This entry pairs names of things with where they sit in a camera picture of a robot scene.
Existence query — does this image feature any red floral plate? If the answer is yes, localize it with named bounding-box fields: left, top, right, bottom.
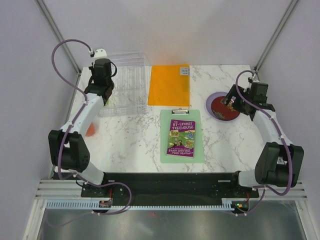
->
left=210, top=96, right=240, bottom=121

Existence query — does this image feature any lilac plastic plate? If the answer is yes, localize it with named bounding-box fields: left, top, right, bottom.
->
left=205, top=91, right=240, bottom=122

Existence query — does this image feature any brown patterned plate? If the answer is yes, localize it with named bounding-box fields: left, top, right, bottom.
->
left=104, top=86, right=114, bottom=104

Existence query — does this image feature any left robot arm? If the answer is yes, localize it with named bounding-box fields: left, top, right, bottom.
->
left=48, top=58, right=117, bottom=197

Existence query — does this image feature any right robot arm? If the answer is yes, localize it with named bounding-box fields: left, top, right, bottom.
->
left=221, top=82, right=304, bottom=197

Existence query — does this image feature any orange and white mug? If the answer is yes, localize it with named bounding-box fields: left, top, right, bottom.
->
left=85, top=122, right=96, bottom=137

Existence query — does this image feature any orange folder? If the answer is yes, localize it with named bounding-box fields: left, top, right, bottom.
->
left=148, top=64, right=190, bottom=107

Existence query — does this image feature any purple treehouse book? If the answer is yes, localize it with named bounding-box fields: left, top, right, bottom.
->
left=166, top=119, right=196, bottom=158

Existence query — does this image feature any mint green clipboard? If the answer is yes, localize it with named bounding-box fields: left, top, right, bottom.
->
left=160, top=109, right=205, bottom=164

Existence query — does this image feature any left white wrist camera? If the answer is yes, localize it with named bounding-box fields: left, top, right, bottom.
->
left=89, top=48, right=108, bottom=62

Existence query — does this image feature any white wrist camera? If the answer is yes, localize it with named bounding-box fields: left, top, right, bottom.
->
left=89, top=48, right=108, bottom=62
left=248, top=73, right=260, bottom=84

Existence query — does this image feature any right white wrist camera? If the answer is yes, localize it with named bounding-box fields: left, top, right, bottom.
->
left=248, top=73, right=260, bottom=84

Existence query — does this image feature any white wire dish rack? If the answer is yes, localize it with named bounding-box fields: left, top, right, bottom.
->
left=98, top=52, right=149, bottom=117

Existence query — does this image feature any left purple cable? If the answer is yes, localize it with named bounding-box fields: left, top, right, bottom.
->
left=51, top=39, right=101, bottom=187

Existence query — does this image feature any white slotted cable duct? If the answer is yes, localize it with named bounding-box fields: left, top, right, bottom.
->
left=45, top=198, right=240, bottom=211

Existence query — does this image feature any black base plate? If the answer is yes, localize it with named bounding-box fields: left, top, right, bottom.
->
left=81, top=173, right=259, bottom=206

